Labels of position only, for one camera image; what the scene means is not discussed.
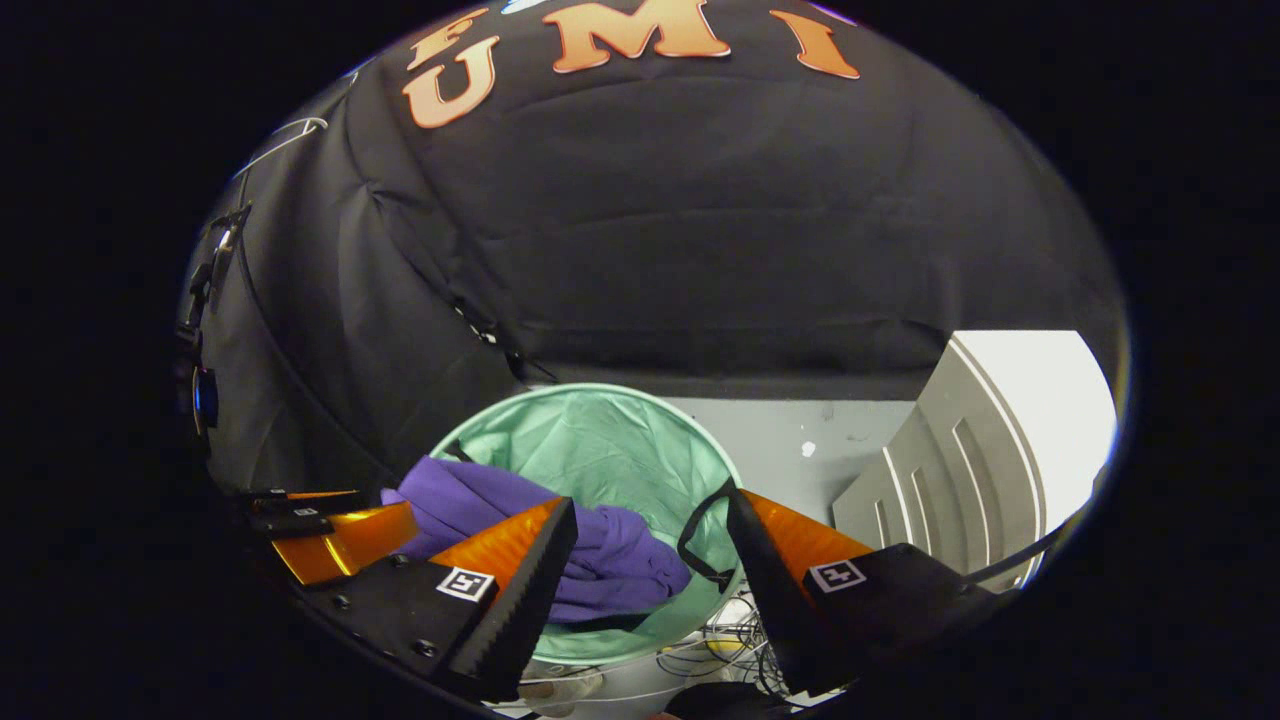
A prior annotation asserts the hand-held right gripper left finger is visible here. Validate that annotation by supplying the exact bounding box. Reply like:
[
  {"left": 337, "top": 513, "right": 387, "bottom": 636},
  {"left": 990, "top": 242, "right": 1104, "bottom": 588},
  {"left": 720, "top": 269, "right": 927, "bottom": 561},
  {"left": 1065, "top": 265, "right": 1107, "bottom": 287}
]
[{"left": 300, "top": 497, "right": 579, "bottom": 704}]

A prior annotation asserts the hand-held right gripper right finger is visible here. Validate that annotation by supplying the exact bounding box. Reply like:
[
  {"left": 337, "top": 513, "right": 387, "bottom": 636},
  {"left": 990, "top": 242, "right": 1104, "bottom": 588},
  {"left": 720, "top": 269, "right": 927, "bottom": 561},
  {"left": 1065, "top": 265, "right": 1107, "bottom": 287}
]
[{"left": 725, "top": 487, "right": 1011, "bottom": 698}]

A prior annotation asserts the purple jacket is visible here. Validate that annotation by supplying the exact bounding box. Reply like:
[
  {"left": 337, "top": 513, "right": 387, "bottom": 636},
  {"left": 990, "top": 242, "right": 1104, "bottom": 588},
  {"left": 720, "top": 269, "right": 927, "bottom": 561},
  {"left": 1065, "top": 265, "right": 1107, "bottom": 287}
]
[{"left": 380, "top": 455, "right": 693, "bottom": 626}]

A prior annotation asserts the green laundry hamper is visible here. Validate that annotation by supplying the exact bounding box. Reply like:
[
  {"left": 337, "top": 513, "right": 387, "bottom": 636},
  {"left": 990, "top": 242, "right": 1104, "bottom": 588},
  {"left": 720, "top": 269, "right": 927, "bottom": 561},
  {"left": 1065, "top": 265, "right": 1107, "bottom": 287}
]
[{"left": 428, "top": 383, "right": 746, "bottom": 669}]

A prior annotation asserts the white plastic hanger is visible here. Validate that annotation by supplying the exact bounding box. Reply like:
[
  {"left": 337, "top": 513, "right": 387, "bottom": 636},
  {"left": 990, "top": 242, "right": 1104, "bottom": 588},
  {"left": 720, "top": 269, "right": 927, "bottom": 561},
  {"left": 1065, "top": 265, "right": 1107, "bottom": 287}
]
[{"left": 232, "top": 117, "right": 329, "bottom": 183}]

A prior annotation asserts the black backdrop cloth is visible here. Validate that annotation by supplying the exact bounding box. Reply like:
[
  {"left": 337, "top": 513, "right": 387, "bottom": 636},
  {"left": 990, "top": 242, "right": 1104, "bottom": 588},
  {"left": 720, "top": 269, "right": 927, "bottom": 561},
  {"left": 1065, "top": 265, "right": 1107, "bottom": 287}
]
[{"left": 180, "top": 0, "right": 1131, "bottom": 491}]

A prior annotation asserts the tangle of thin cables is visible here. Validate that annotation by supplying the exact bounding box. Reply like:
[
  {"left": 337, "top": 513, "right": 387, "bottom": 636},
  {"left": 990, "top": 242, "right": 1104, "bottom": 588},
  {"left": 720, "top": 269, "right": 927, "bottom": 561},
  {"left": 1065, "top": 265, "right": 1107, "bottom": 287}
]
[{"left": 650, "top": 595, "right": 776, "bottom": 696}]

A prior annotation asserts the black cable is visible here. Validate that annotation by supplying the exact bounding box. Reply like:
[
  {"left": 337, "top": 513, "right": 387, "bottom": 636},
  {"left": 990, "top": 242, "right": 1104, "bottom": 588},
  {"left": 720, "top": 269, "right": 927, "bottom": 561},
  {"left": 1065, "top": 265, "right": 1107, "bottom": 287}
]
[{"left": 965, "top": 525, "right": 1066, "bottom": 586}]

